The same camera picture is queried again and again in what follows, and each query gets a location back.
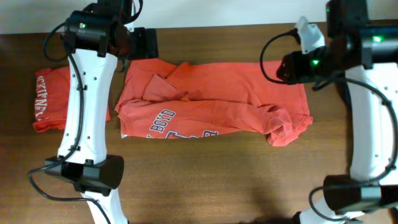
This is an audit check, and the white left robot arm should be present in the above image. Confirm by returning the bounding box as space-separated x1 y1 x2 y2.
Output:
41 0 159 223

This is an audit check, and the folded red t-shirt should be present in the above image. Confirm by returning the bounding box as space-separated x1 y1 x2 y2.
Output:
32 67 111 133

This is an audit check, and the orange printed t-shirt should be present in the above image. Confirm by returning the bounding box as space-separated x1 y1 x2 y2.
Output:
115 59 313 146

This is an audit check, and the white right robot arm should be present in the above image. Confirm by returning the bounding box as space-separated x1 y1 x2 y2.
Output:
277 0 397 223

